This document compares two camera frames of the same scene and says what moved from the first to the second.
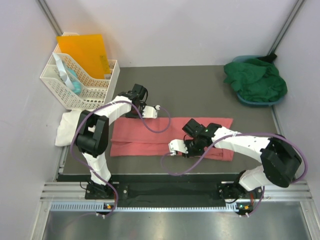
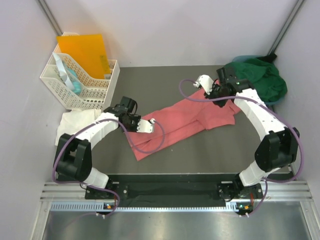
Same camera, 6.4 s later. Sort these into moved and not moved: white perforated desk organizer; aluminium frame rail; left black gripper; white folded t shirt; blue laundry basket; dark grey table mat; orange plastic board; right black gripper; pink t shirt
Moved: pink t shirt; right black gripper; left black gripper
Not moved: aluminium frame rail; white folded t shirt; dark grey table mat; orange plastic board; white perforated desk organizer; blue laundry basket
